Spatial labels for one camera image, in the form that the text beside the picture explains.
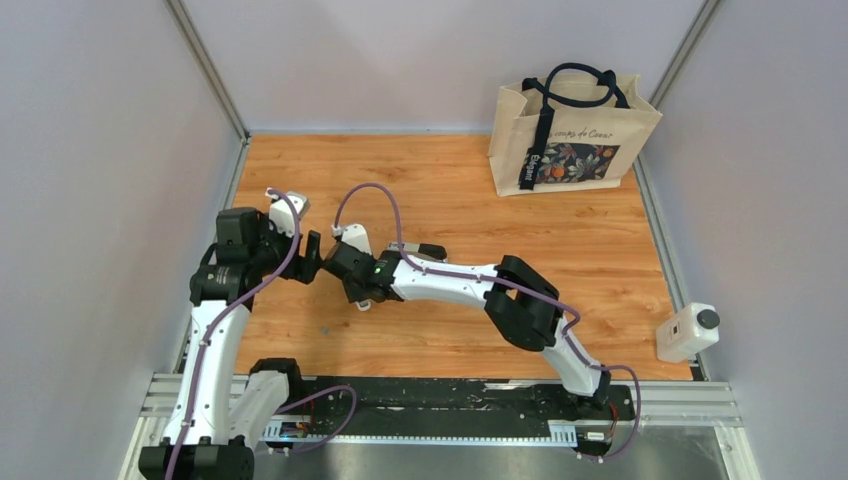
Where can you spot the slotted aluminium rail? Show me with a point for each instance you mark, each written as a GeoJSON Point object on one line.
{"type": "Point", "coordinates": [677, 404]}

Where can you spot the white and black stapler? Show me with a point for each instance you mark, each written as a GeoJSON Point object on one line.
{"type": "Point", "coordinates": [427, 251]}

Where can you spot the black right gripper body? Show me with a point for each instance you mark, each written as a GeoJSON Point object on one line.
{"type": "Point", "coordinates": [355, 292]}

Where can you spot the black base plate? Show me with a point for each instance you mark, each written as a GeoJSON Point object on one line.
{"type": "Point", "coordinates": [449, 407]}

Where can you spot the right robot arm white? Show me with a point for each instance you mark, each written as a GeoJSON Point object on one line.
{"type": "Point", "coordinates": [523, 306]}

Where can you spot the beige tote bag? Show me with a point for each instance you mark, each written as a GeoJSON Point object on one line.
{"type": "Point", "coordinates": [578, 128]}

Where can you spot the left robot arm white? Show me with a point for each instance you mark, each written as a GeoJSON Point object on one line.
{"type": "Point", "coordinates": [208, 435]}

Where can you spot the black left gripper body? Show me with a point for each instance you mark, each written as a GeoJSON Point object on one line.
{"type": "Point", "coordinates": [273, 250]}

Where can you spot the white bottle black cap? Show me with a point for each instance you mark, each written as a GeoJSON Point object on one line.
{"type": "Point", "coordinates": [689, 331]}

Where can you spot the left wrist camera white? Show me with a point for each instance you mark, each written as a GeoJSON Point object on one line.
{"type": "Point", "coordinates": [286, 210]}

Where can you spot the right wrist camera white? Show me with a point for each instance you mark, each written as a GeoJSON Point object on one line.
{"type": "Point", "coordinates": [355, 235]}

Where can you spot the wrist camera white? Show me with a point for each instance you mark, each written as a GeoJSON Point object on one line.
{"type": "Point", "coordinates": [286, 210]}
{"type": "Point", "coordinates": [355, 235]}

